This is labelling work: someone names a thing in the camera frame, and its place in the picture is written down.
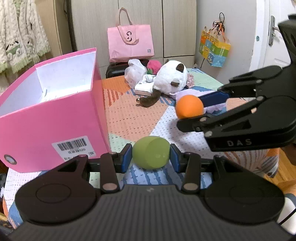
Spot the silver door handle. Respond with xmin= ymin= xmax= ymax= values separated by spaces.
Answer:
xmin=268 ymin=15 xmax=280 ymax=47

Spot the pink floral cloth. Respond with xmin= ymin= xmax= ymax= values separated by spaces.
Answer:
xmin=185 ymin=73 xmax=195 ymax=88

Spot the white tissue pack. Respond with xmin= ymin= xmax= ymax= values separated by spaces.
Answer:
xmin=134 ymin=74 xmax=156 ymax=96

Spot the white plastic bag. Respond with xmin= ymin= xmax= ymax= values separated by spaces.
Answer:
xmin=125 ymin=59 xmax=147 ymax=89

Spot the colourful paper bag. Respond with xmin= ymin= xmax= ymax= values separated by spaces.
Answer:
xmin=199 ymin=12 xmax=231 ymax=68

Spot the orange soft ball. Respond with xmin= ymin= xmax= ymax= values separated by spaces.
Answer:
xmin=175 ymin=95 xmax=204 ymax=119

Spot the pink fluffy plush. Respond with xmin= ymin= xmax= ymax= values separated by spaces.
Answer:
xmin=147 ymin=60 xmax=162 ymax=75

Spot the purple plush cloud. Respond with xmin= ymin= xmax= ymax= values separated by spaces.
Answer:
xmin=170 ymin=88 xmax=229 ymax=113

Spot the white door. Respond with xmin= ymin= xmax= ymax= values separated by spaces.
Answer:
xmin=250 ymin=0 xmax=295 ymax=71

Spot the patchwork table cloth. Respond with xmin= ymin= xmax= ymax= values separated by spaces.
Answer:
xmin=3 ymin=69 xmax=295 ymax=228

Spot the green soft ball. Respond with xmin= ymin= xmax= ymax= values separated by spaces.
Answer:
xmin=132 ymin=136 xmax=170 ymax=170

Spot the white panda plush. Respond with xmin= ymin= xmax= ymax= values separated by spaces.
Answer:
xmin=137 ymin=60 xmax=188 ymax=108

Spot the black suitcase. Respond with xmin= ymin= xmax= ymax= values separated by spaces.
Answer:
xmin=105 ymin=59 xmax=150 ymax=79

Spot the pink cardboard box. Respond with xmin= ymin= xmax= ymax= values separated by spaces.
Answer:
xmin=1 ymin=48 xmax=110 ymax=173

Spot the beige wardrobe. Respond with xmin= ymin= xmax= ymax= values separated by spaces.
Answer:
xmin=66 ymin=1 xmax=197 ymax=78

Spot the pink tote bag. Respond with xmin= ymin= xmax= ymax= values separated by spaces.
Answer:
xmin=107 ymin=8 xmax=154 ymax=63

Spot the cream knitted cardigan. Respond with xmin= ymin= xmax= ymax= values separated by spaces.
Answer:
xmin=1 ymin=0 xmax=51 ymax=73

